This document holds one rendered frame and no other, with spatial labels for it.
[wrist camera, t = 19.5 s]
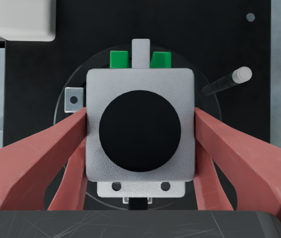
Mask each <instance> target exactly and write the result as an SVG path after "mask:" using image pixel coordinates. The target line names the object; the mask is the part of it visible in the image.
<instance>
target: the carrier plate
mask: <svg viewBox="0 0 281 238"><path fill-rule="evenodd" d="M133 39H149V40H150V44H155V45H159V46H163V47H166V48H168V49H171V50H173V51H175V52H177V53H179V54H181V55H183V56H184V57H186V58H187V59H188V60H190V61H191V62H192V63H193V64H194V65H195V66H196V67H197V68H198V69H199V70H200V71H201V72H202V73H203V74H204V75H205V76H206V78H207V79H208V81H209V83H212V82H214V81H216V80H218V79H220V78H222V77H224V76H226V75H227V74H229V73H231V72H233V71H235V70H237V69H239V68H241V67H248V68H250V69H251V71H252V77H251V78H250V79H249V80H248V81H246V82H243V83H240V84H238V85H235V86H232V87H230V88H227V89H224V90H222V91H219V92H216V93H215V94H216V96H217V99H218V102H219V105H220V110H221V116H222V122H223V123H224V124H226V125H228V126H230V127H231V128H234V129H236V130H238V131H241V132H243V133H245V134H248V135H250V136H253V137H255V138H257V139H260V140H262V141H264V142H267V143H269V144H270V126H271V0H56V30H55V39H54V40H53V41H9V40H6V39H5V58H4V101H3V144H2V147H5V146H7V145H10V144H12V143H15V142H17V141H19V140H22V139H24V138H26V137H29V136H31V135H34V134H36V133H38V132H41V131H43V130H45V129H48V128H50V127H52V126H53V122H54V114H55V108H56V105H57V101H58V99H59V96H60V93H61V91H62V89H63V87H64V85H65V84H66V82H67V81H68V79H69V78H70V76H71V75H72V74H73V72H74V71H75V70H76V69H77V68H78V67H79V66H80V65H81V64H82V63H84V62H85V61H86V60H88V59H89V58H90V57H92V56H93V55H95V54H97V53H99V52H100V51H103V50H105V49H107V48H110V47H113V46H117V45H121V44H126V43H132V40H133ZM214 167H215V170H216V173H217V175H218V178H219V181H220V184H221V186H222V188H223V190H224V192H225V194H226V196H227V198H228V200H229V202H230V204H231V206H232V208H233V210H234V211H236V210H237V193H236V190H235V188H234V186H233V185H232V184H231V182H230V181H229V180H228V178H227V177H226V176H225V174H224V173H223V172H222V171H221V169H220V168H219V167H218V165H217V164H216V163H214ZM64 173H65V169H64V167H62V168H61V170H60V171H59V172H58V174H57V175H56V176H55V177H54V179H53V180H52V181H51V183H50V184H49V185H48V187H47V188H46V191H45V195H44V210H47V209H48V208H49V206H50V204H51V202H52V200H53V198H54V196H55V194H56V192H57V191H58V188H59V186H60V184H61V181H62V178H63V175H64ZM83 210H120V209H116V208H113V207H110V206H107V205H104V204H102V203H100V202H98V201H96V200H95V199H93V198H92V197H90V196H89V195H87V194H85V200H84V205H83ZM155 210H198V206H197V200H196V194H195V190H194V191H193V192H191V193H190V194H189V195H187V196H186V197H184V198H183V199H181V200H179V201H178V202H176V203H173V204H171V205H169V206H166V207H163V208H160V209H155Z"/></svg>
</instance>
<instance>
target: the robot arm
mask: <svg viewBox="0 0 281 238"><path fill-rule="evenodd" d="M194 111H195V172H196V174H195V177H194V179H193V182H194V188H195V194H196V200H197V206H198V210H83V205H84V200H85V194H86V188H87V182H88V179H87V177H86V174H85V165H86V107H84V108H82V109H80V110H79V111H77V112H75V113H73V114H72V115H70V116H68V117H67V118H65V119H64V120H62V121H60V122H59V123H57V124H55V125H54V126H52V127H50V128H48V129H45V130H43V131H41V132H38V133H36V134H34V135H31V136H29V137H26V138H24V139H22V140H19V141H17V142H15V143H12V144H10V145H7V146H5V147H3V148H1V149H0V238H281V148H278V147H276V146H274V145H272V144H269V143H267V142H264V141H262V140H260V139H257V138H255V137H253V136H250V135H248V134H245V133H243V132H241V131H238V130H236V129H234V128H232V127H230V126H228V125H226V124H224V123H223V122H221V121H219V120H218V119H216V118H214V117H213V116H211V115H209V114H208V113H206V112H204V111H202V110H201V109H199V108H197V107H195V108H194ZM212 159H213V160H214V161H215V163H216V164H217V165H218V167H219V168H220V169H221V171H222V172H223V173H224V174H225V176H226V177H227V178H228V180H229V181H230V182H231V184H232V185H233V186H234V188H235V190H236V193H237V210H236V211H234V210H233V208H232V206H231V204H230V202H229V200H228V198H227V196H226V194H225V192H224V190H223V188H222V186H221V184H220V181H219V178H218V175H217V173H216V170H215V167H214V164H213V161H212ZM67 160H68V164H67V167H66V170H65V173H64V175H63V178H62V181H61V184H60V186H59V188H58V191H57V192H56V194H55V196H54V198H53V200H52V202H51V204H50V206H49V208H48V209H47V210H44V195H45V191H46V188H47V187H48V185H49V184H50V183H51V181H52V180H53V179H54V177H55V176H56V175H57V174H58V172H59V171H60V170H61V168H62V167H63V166H64V164H65V163H66V162H67Z"/></svg>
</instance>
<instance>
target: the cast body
mask: <svg viewBox="0 0 281 238"><path fill-rule="evenodd" d="M85 174H86V177H87V179H88V180H90V181H92V182H97V194H98V196H100V197H183V196H184V195H185V182H189V181H191V180H193V179H194V177H195V174H196V172H195V111H194V74H193V71H192V70H191V69H188V68H150V40H149V39H133V40H132V68H94V69H91V70H89V71H88V73H87V86H86V165H85Z"/></svg>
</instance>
